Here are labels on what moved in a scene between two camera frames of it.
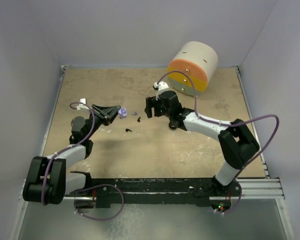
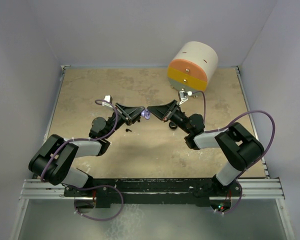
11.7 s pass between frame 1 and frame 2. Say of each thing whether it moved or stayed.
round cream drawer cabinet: stayed
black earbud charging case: stayed
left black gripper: moved
